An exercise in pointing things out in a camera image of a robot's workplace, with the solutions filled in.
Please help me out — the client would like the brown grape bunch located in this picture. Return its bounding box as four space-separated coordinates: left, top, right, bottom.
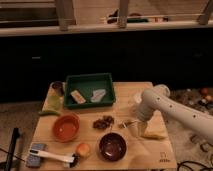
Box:
93 115 114 130

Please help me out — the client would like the dark purple bowl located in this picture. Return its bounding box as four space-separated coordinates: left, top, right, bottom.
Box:
98 132 127 162

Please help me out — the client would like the blue sponge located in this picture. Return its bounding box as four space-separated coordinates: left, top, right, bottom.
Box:
26 143 46 168

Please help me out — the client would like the green pea pod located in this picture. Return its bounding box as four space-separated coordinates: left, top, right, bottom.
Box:
38 110 60 116

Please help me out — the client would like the beige block in tray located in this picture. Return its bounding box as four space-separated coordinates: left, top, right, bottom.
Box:
71 90 86 104

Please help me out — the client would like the orange fruit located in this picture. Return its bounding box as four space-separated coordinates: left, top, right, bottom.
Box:
76 143 91 157

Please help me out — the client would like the black cable right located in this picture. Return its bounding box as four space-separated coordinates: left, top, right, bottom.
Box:
176 160 213 171

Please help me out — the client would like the yellow banana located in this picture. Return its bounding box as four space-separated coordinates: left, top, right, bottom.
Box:
141 132 166 140

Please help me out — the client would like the white handled brush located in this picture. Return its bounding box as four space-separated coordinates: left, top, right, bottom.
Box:
29 149 78 167

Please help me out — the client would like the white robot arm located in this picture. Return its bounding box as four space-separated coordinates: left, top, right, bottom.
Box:
136 84 213 145

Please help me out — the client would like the green plastic tray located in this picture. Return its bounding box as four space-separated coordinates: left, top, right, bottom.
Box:
64 73 116 109

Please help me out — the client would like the orange red bowl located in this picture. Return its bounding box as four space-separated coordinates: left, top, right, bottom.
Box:
52 114 80 143

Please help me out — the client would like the white cloth in tray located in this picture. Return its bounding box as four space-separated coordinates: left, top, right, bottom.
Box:
90 89 106 103

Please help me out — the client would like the white cup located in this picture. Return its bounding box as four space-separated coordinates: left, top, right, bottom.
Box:
133 92 141 104

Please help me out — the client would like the black stand left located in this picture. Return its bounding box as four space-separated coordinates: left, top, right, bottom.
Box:
0 128 20 171

